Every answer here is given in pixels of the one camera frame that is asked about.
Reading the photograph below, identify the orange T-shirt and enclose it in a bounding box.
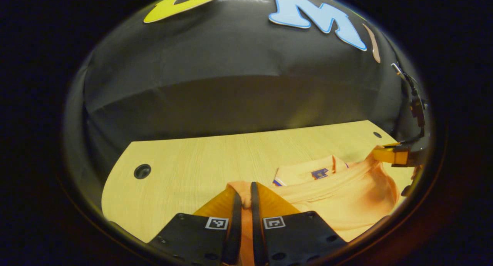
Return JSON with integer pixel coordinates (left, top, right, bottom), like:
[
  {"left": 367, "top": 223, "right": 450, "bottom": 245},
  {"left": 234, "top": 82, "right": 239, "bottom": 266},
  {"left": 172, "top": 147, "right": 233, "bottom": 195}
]
[{"left": 226, "top": 145, "right": 402, "bottom": 266}]

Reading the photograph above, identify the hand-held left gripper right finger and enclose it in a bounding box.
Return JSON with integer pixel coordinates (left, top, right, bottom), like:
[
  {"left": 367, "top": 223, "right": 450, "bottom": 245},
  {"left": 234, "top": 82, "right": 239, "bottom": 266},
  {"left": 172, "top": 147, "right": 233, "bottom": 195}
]
[{"left": 250, "top": 181, "right": 348, "bottom": 266}]

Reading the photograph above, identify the black backdrop cloth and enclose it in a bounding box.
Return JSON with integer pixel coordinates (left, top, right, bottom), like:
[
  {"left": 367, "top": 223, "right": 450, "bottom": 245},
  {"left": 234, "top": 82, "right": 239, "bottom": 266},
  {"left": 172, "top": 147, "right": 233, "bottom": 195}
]
[{"left": 65, "top": 0, "right": 428, "bottom": 220}]

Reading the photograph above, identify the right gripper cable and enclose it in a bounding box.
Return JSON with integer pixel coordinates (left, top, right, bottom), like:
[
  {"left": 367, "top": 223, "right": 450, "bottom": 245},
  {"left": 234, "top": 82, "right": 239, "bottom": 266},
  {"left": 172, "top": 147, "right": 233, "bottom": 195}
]
[{"left": 391, "top": 63, "right": 420, "bottom": 101}]

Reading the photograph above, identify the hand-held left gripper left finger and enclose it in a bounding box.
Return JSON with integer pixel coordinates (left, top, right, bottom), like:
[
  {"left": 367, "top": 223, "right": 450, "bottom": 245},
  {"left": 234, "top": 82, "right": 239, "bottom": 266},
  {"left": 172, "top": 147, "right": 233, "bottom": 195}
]
[{"left": 148, "top": 183, "right": 243, "bottom": 266}]

